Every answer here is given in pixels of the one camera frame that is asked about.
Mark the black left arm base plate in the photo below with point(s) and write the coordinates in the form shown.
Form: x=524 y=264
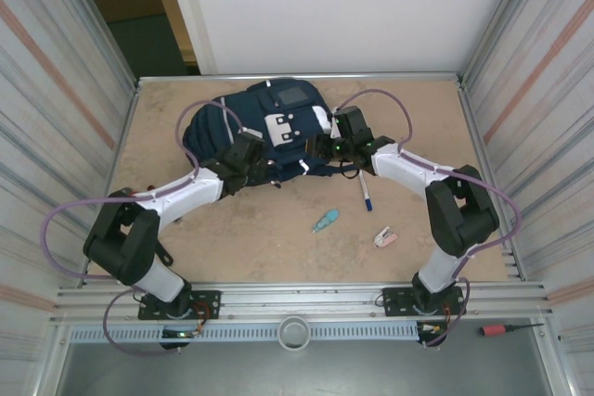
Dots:
x=209 y=305

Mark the white round pipe fitting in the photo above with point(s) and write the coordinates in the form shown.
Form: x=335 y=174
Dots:
x=294 y=332

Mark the small electronics board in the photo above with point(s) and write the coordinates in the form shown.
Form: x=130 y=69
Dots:
x=178 y=334
x=434 y=328

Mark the pink white mini stapler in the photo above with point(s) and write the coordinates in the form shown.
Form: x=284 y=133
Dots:
x=385 y=237

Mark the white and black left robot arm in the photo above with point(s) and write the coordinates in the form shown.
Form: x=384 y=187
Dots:
x=185 y=192

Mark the teal correction tape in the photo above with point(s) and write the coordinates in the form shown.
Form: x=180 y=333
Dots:
x=327 y=220

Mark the blue whiteboard marker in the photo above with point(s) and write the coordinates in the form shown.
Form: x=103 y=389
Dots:
x=366 y=192

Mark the red grip precision screwdriver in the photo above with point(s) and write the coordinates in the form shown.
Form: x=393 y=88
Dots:
x=492 y=329

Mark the aluminium back rail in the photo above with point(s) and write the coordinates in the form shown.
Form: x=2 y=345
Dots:
x=394 y=76

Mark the aluminium side rail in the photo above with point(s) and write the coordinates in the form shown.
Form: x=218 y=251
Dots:
x=124 y=136
x=478 y=136

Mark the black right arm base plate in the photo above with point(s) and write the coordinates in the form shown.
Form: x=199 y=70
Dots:
x=394 y=303

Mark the navy blue backpack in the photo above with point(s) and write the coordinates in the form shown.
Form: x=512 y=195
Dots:
x=209 y=131

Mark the translucent corrugated side panel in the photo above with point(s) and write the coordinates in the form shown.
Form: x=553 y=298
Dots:
x=37 y=113
x=557 y=113

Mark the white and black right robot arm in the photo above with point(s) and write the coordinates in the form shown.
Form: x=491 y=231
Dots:
x=459 y=210

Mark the aluminium front rail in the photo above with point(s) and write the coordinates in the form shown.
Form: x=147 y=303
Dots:
x=297 y=296

